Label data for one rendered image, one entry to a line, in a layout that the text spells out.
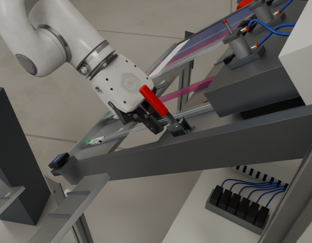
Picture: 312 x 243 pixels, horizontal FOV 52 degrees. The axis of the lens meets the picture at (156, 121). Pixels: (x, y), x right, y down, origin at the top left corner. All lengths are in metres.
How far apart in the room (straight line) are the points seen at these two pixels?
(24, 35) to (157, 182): 1.25
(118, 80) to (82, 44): 0.09
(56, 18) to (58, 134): 1.40
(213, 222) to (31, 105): 1.59
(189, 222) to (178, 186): 0.80
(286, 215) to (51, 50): 0.45
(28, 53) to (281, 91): 0.40
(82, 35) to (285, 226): 0.46
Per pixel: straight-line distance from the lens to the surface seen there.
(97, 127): 0.97
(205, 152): 0.49
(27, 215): 1.60
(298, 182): 0.41
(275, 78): 0.42
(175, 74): 0.94
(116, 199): 1.66
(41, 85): 2.36
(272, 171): 0.99
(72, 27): 0.63
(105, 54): 0.62
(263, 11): 0.56
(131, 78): 0.64
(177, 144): 0.51
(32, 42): 0.59
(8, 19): 0.59
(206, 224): 0.91
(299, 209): 0.46
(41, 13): 0.64
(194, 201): 0.94
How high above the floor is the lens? 1.43
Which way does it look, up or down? 46 degrees down
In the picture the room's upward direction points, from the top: straight up
